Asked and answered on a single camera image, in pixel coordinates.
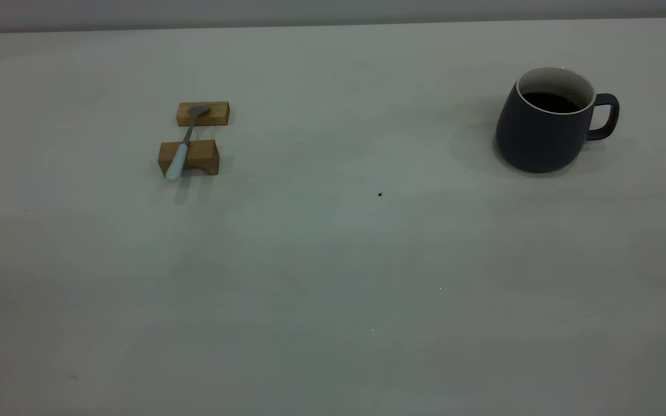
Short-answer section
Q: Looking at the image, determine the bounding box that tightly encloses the dark grey ceramic cup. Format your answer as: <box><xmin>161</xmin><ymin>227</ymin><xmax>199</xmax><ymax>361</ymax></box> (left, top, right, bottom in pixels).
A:
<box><xmin>495</xmin><ymin>66</ymin><xmax>620</xmax><ymax>174</ymax></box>

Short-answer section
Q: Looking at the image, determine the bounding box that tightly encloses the arched wooden block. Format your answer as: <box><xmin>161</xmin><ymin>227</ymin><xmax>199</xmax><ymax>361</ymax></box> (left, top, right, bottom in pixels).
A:
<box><xmin>158</xmin><ymin>139</ymin><xmax>220</xmax><ymax>178</ymax></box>

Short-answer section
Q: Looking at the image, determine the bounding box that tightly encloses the flat rectangular wooden block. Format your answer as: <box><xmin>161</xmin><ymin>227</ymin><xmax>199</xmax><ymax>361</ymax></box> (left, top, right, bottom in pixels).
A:
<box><xmin>176</xmin><ymin>102</ymin><xmax>231</xmax><ymax>127</ymax></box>

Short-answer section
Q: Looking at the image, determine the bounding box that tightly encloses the metal spoon with white handle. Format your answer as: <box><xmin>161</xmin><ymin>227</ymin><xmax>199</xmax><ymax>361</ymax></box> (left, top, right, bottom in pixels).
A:
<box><xmin>165</xmin><ymin>105</ymin><xmax>211</xmax><ymax>182</ymax></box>

